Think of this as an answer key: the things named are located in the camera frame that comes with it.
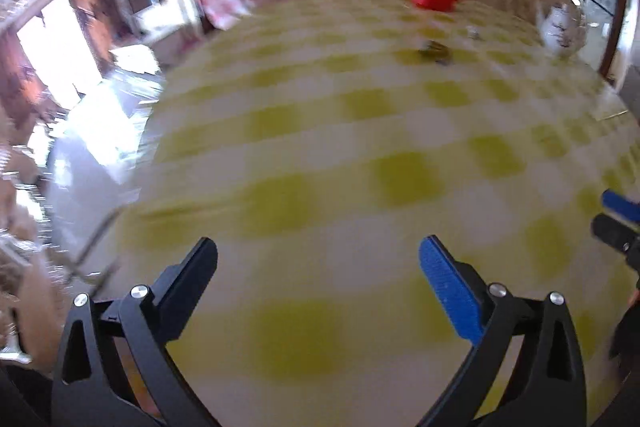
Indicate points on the brown patterned curtain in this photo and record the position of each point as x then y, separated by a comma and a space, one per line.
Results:
90, 22

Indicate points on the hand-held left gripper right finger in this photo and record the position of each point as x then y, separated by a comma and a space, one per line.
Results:
450, 287

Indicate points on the yellow checked tablecloth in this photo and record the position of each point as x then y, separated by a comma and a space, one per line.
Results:
325, 132

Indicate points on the small white candy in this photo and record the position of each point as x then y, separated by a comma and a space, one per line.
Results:
473, 33

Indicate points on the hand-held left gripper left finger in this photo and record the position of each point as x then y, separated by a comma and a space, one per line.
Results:
192, 272

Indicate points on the white floral teapot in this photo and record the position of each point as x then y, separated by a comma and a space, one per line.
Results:
562, 32

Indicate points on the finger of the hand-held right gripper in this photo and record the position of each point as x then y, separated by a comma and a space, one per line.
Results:
622, 206
617, 232

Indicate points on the green foil snack packet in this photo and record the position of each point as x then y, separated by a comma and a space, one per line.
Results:
434, 52

